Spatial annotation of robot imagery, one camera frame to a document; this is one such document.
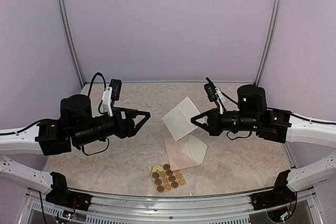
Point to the left aluminium frame post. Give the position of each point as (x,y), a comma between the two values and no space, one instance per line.
(70,42)

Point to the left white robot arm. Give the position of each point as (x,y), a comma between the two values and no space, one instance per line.
(76,127)

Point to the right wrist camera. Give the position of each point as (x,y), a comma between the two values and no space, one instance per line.
(210,90)

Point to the brown seal sticker sheet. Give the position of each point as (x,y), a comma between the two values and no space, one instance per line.
(165,179)

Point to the aluminium frame post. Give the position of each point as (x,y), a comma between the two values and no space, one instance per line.
(70,42)
(268,42)

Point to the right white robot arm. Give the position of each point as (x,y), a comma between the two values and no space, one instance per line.
(281,126)

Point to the front aluminium rail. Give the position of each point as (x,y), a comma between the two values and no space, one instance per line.
(113,208)

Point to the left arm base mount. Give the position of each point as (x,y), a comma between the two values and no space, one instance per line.
(70,199)

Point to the pink envelope with cream flap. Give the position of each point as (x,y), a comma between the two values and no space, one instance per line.
(186,152)

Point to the right aluminium frame post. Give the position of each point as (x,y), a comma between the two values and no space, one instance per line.
(268,42)

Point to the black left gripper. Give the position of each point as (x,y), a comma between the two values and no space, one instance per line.
(129,130)

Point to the cream letter with ornate border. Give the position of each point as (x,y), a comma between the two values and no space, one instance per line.
(178,120)

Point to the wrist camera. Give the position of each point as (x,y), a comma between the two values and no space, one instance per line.
(210,90)
(115,86)

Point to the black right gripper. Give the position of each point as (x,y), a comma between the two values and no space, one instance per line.
(213,127)

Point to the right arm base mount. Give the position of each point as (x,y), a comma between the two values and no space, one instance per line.
(269,199)

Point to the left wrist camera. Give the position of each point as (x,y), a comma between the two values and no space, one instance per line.
(115,86)

